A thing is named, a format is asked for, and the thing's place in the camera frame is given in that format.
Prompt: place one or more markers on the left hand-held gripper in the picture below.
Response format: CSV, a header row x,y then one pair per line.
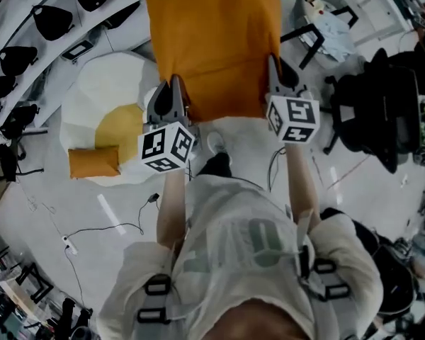
x,y
156,144

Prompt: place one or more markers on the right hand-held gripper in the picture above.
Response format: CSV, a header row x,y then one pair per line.
x,y
297,115

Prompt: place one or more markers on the white egg-shaped floor mat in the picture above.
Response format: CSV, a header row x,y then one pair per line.
x,y
102,83

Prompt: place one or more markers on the large orange cushion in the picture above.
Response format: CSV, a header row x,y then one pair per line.
x,y
212,41

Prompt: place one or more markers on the small orange pillow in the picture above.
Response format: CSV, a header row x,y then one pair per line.
x,y
93,161

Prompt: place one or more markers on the person's left forearm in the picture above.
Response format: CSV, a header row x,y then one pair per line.
x,y
171,207

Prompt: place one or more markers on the person's right forearm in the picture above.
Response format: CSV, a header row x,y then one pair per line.
x,y
302,182

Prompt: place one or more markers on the light blue garment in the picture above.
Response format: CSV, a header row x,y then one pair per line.
x,y
336,37

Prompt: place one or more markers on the person's left grey shoe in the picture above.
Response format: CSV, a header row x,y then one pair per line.
x,y
217,142

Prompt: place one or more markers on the person's black trousers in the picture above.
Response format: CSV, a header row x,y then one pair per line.
x,y
216,165

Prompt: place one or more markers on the black office chair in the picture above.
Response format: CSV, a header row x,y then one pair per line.
x,y
375,112

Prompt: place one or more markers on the black power adapter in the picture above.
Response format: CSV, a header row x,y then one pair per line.
x,y
153,197

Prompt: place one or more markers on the black green bag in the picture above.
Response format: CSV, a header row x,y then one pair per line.
x,y
122,15

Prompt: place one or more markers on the white table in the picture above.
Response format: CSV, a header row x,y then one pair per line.
x,y
375,12

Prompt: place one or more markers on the person's cream shirt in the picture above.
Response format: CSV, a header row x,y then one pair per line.
x,y
233,225

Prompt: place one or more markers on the white crumpled cloth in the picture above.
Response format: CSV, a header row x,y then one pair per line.
x,y
5,140

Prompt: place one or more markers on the white power strip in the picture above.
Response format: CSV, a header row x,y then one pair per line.
x,y
69,245

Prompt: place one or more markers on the dark round chair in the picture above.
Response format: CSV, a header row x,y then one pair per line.
x,y
0,161

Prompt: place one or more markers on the large black bag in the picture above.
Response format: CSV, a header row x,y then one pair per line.
x,y
382,267

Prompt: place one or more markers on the grey case black frame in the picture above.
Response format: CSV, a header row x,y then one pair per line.
x,y
77,51

